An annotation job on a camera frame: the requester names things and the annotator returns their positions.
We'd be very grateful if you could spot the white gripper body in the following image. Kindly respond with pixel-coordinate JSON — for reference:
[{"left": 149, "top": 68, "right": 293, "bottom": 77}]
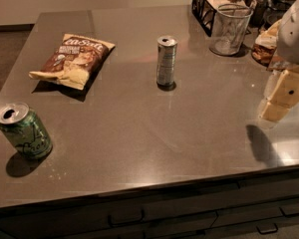
[{"left": 277, "top": 0, "right": 299, "bottom": 64}]

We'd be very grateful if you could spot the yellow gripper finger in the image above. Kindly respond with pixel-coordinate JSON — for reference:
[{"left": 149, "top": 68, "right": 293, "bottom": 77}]
[{"left": 259, "top": 70, "right": 299, "bottom": 121}]

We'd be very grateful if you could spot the silver redbull can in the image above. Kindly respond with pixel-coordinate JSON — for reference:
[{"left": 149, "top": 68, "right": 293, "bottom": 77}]
[{"left": 156, "top": 36, "right": 177, "bottom": 86}]

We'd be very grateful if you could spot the snack bag on right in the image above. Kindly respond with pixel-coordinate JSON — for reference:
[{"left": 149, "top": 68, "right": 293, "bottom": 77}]
[{"left": 251, "top": 20, "right": 281, "bottom": 66}]

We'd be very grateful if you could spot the brown chip bag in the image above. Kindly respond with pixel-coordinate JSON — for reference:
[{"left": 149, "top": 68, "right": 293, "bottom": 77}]
[{"left": 29, "top": 34, "right": 115, "bottom": 91}]

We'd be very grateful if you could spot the green soda can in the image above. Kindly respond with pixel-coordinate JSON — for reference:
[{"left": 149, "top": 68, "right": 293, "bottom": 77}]
[{"left": 0, "top": 103, "right": 53, "bottom": 159}]

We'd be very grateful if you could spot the wire mesh cup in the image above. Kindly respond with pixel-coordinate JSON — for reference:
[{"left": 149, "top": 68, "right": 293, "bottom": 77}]
[{"left": 209, "top": 3, "right": 253, "bottom": 56}]

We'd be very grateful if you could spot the black wire rack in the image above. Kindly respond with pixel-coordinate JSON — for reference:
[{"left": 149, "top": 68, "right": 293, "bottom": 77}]
[{"left": 191, "top": 0, "right": 256, "bottom": 36}]

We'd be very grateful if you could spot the drawer handle far right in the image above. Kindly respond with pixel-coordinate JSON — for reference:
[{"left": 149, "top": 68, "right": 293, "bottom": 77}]
[{"left": 280, "top": 203, "right": 299, "bottom": 218}]

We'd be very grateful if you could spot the drawer handle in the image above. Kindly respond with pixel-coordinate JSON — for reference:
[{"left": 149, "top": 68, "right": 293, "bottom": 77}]
[
  {"left": 256, "top": 223, "right": 278, "bottom": 235},
  {"left": 280, "top": 203, "right": 299, "bottom": 218},
  {"left": 108, "top": 209, "right": 146, "bottom": 227}
]

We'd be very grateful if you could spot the drawer handle lower right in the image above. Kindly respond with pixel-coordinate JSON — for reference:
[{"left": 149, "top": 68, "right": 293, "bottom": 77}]
[{"left": 256, "top": 223, "right": 278, "bottom": 235}]

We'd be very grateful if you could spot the drawer handle left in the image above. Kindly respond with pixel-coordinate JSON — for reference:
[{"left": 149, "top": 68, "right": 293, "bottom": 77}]
[{"left": 108, "top": 209, "right": 146, "bottom": 227}]

